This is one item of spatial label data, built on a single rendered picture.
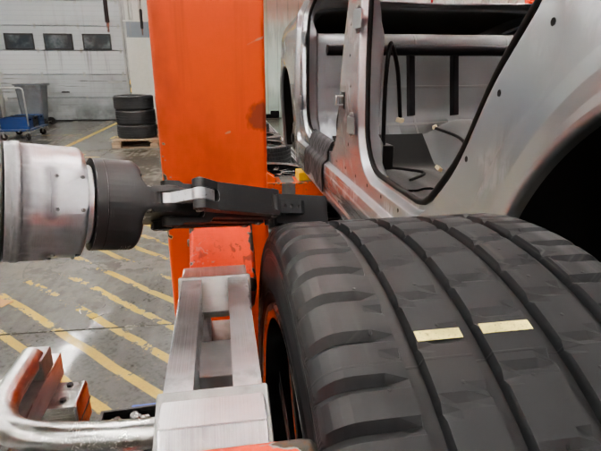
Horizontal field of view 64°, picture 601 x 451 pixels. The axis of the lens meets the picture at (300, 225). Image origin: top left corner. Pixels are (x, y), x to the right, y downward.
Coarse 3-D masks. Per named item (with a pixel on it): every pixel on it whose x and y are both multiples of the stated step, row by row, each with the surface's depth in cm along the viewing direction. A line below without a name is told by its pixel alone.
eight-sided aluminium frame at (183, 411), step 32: (192, 288) 42; (224, 288) 44; (192, 320) 37; (224, 320) 64; (192, 352) 33; (256, 352) 33; (192, 384) 30; (256, 384) 29; (160, 416) 27; (192, 416) 27; (224, 416) 27; (256, 416) 27; (160, 448) 25; (192, 448) 26
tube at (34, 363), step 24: (24, 360) 51; (48, 360) 54; (0, 384) 47; (24, 384) 48; (0, 408) 43; (0, 432) 41; (24, 432) 41; (48, 432) 41; (72, 432) 41; (96, 432) 41; (120, 432) 41; (144, 432) 41
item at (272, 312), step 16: (272, 304) 48; (272, 320) 54; (272, 336) 60; (272, 352) 63; (288, 352) 37; (272, 368) 65; (288, 368) 54; (272, 384) 67; (288, 384) 64; (272, 400) 68; (288, 400) 61; (272, 416) 69; (288, 416) 59; (288, 432) 58
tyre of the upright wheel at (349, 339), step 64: (320, 256) 34; (384, 256) 34; (448, 256) 34; (512, 256) 34; (576, 256) 35; (320, 320) 28; (384, 320) 28; (448, 320) 28; (512, 320) 28; (576, 320) 29; (320, 384) 25; (384, 384) 25; (448, 384) 25; (512, 384) 25; (576, 384) 26; (320, 448) 24; (384, 448) 22; (448, 448) 23; (512, 448) 23; (576, 448) 23
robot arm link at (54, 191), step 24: (24, 144) 35; (24, 168) 33; (48, 168) 34; (72, 168) 35; (24, 192) 33; (48, 192) 33; (72, 192) 35; (24, 216) 33; (48, 216) 34; (72, 216) 34; (24, 240) 33; (48, 240) 34; (72, 240) 35
